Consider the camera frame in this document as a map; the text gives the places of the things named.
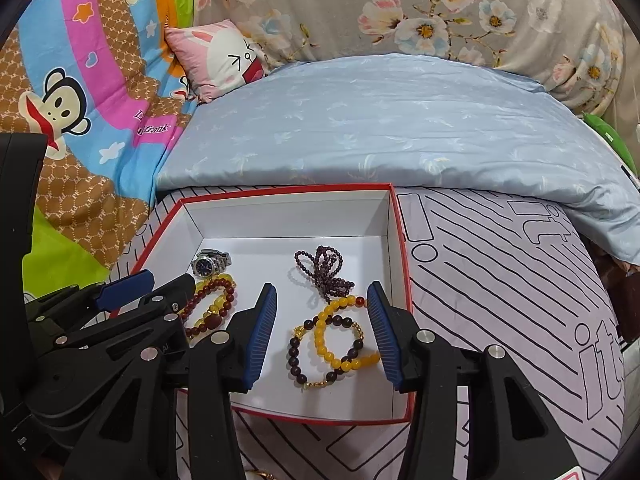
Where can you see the green plush item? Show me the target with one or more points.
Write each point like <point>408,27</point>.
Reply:
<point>612,140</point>

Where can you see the cartoon monkey blanket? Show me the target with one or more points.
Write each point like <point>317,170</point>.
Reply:
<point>100,60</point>

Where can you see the grey floral quilt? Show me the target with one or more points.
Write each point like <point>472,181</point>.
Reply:
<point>350,0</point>

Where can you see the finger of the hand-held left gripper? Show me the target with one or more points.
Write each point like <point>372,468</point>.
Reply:
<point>170,295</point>
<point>125,287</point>

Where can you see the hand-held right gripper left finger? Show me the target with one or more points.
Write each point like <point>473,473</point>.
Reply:
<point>260,340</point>

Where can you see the light blue pillow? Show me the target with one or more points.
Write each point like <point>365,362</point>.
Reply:
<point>375,125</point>

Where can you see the gold bangle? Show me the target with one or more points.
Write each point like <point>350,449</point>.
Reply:
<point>260,473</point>

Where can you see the pink rabbit pillow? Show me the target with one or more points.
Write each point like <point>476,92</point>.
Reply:
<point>215,60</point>

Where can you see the silver wristwatch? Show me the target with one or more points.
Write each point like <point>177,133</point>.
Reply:
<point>206,265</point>

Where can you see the purple garnet bead strand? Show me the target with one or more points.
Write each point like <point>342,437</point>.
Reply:
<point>325,280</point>

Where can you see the red cardboard box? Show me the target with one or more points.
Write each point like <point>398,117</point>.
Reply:
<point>300,220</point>

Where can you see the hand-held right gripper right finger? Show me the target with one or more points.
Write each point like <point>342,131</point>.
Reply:
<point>385,340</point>

